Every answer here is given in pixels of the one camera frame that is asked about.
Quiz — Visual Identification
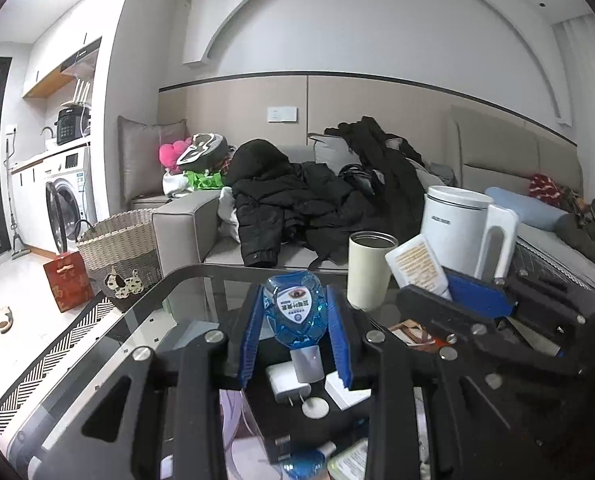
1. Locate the grey sofa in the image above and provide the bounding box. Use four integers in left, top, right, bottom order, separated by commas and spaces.
131, 104, 595, 291

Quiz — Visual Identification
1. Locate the black microwave oven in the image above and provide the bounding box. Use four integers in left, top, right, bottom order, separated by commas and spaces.
55, 104, 90, 145

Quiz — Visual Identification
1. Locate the white washing machine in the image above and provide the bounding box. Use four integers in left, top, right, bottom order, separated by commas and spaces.
42, 142, 96, 254

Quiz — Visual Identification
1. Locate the blue eye drop bottle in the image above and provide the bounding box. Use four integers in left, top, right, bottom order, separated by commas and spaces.
262, 271, 328, 384

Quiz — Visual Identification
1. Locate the white wall socket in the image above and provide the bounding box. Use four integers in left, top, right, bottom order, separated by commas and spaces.
267, 106, 299, 124

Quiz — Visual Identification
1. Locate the pink plush toy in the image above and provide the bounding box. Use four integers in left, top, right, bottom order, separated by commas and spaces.
158, 138, 191, 174

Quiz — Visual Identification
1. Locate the light blue pillow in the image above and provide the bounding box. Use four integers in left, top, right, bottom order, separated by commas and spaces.
485, 186, 567, 231

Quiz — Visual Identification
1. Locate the black white helmet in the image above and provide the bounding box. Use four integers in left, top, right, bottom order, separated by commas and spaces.
176, 133, 229, 172

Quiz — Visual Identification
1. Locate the anime print desk mat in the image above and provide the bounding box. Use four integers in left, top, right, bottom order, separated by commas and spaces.
156, 318, 459, 480

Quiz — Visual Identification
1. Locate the grey cushion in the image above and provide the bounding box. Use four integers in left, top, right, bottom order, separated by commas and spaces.
117, 116, 188, 207

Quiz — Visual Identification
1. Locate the red gift bag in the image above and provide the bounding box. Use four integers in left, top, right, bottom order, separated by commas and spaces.
43, 252, 93, 312

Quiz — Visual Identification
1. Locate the white electric kettle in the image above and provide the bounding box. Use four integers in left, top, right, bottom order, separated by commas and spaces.
421, 185, 520, 280

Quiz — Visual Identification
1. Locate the white square box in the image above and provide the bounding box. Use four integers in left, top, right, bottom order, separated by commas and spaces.
385, 234, 451, 300

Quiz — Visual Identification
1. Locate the black cardboard box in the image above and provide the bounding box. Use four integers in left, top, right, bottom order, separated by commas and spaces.
221, 372, 371, 464

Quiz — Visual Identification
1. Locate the blue round bottle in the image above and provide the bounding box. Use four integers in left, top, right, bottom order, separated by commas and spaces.
280, 450, 327, 480

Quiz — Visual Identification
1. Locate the cream tumbler cup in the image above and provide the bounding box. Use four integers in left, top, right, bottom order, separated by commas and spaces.
346, 231, 398, 311

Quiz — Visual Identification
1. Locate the black jacket pile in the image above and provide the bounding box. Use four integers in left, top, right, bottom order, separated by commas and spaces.
224, 116, 424, 268

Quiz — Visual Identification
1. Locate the pair of slippers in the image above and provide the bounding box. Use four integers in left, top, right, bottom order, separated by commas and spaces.
0, 307, 13, 334

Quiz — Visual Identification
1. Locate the woven laundry basket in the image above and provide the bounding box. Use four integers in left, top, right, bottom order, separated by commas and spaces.
77, 209, 162, 312

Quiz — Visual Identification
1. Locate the white charger plug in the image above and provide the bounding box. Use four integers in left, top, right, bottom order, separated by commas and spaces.
266, 361, 311, 405

